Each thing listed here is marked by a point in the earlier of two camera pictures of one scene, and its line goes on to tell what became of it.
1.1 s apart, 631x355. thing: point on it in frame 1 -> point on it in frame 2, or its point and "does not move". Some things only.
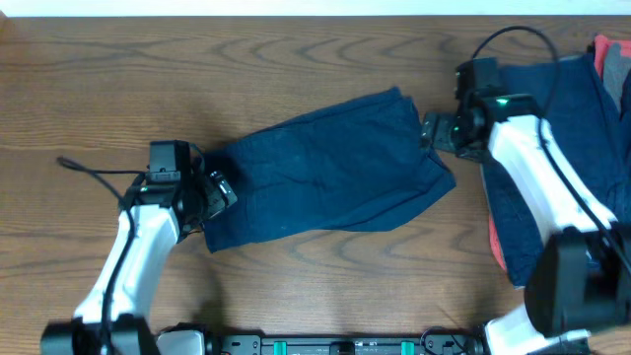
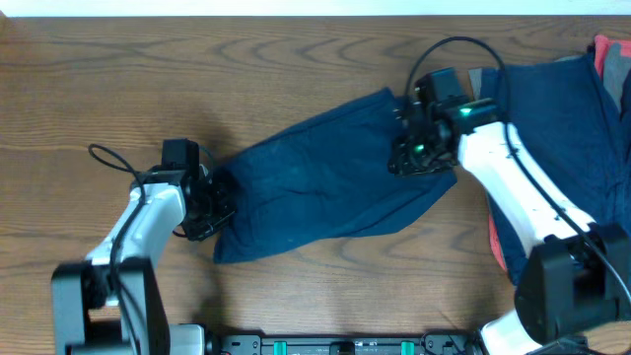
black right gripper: (441, 136) -> (404, 166)
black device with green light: (295, 344) does not move
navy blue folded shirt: (573, 104) does not move
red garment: (601, 44) does not move
